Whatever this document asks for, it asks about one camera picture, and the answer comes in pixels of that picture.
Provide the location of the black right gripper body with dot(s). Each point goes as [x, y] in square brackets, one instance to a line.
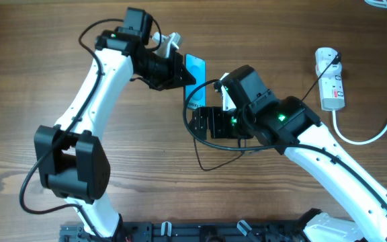
[224, 124]

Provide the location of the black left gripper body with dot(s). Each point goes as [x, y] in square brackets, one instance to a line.
[163, 72]

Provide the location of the blue Galaxy smartphone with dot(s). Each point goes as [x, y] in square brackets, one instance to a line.
[197, 68]

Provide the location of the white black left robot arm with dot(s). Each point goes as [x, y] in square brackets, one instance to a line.
[70, 158]

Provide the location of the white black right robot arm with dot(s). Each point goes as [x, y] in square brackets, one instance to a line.
[291, 128]

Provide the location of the white power strip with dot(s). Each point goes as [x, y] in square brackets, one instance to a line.
[328, 69]

